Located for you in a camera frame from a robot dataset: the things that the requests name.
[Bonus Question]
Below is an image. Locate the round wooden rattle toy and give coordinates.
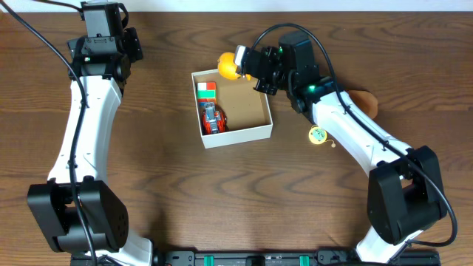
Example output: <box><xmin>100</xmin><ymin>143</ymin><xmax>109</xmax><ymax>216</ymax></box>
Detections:
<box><xmin>308</xmin><ymin>126</ymin><xmax>336</xmax><ymax>148</ymax></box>

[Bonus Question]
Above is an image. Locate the brown plush toy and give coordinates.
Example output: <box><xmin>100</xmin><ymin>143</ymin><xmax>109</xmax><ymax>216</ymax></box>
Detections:
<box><xmin>348</xmin><ymin>90</ymin><xmax>378</xmax><ymax>119</ymax></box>

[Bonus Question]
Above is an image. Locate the multicoloured puzzle cube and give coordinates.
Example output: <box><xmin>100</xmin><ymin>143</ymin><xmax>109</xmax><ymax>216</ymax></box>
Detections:
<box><xmin>197</xmin><ymin>81</ymin><xmax>217</xmax><ymax>106</ymax></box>

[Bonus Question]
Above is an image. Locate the red toy truck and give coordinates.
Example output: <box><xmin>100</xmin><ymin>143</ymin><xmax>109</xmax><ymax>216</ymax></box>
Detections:
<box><xmin>202</xmin><ymin>102</ymin><xmax>227</xmax><ymax>134</ymax></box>

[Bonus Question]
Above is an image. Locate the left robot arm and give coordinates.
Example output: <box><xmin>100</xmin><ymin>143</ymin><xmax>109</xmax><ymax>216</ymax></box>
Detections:
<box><xmin>27</xmin><ymin>1</ymin><xmax>153</xmax><ymax>265</ymax></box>

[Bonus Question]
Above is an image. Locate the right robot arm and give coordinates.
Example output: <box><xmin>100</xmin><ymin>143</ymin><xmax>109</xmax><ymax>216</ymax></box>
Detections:
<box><xmin>234</xmin><ymin>30</ymin><xmax>451</xmax><ymax>263</ymax></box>

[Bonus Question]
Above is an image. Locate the white open cardboard box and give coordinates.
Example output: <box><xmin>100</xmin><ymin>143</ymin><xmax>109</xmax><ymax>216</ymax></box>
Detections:
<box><xmin>191</xmin><ymin>69</ymin><xmax>273</xmax><ymax>149</ymax></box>

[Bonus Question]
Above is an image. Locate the black mounting rail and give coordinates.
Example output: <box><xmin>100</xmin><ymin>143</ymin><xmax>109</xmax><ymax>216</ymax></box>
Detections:
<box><xmin>69</xmin><ymin>249</ymin><xmax>440</xmax><ymax>266</ymax></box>

